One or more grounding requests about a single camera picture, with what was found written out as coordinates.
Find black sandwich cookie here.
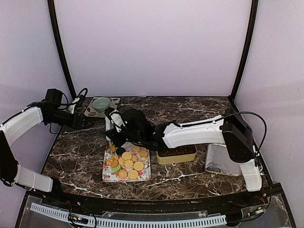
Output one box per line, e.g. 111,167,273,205
115,147,126,156

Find green ceramic bowl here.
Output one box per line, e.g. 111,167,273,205
92,97,111,113

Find floral square coaster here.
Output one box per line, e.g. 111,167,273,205
85,96,121,118

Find white cable duct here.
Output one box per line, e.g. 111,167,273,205
29,203,227,228

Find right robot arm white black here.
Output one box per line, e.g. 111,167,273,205
104,107,262,206

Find silver tin lid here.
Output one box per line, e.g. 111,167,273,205
205,143,241,177

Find green macaron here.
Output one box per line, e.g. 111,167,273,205
111,164,121,172

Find round waffle cookie right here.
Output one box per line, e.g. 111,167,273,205
133,161,144,171

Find metal serving tongs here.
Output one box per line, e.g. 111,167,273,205
105,117,113,145

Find left black frame post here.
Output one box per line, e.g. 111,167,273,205
47,0,76,98

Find swirl pink cookie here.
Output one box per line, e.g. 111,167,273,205
117,169,128,180

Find floral rectangular tray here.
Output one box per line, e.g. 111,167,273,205
102,141,151,182

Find gold cookie tin box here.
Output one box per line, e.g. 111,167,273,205
156,145,197,165

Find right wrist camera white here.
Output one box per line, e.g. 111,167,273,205
104,107,125,132

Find black frame post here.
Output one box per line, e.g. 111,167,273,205
228,0,259,104
47,0,76,98

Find right black frame post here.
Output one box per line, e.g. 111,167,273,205
228,0,259,104

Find brown round cookie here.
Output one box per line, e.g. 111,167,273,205
111,160,119,168

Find round waffle cookie bottom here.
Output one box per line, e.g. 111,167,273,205
127,170,139,180

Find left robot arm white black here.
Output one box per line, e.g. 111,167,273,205
0,88,94,207

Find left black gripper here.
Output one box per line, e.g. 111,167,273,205
46,109,94,130

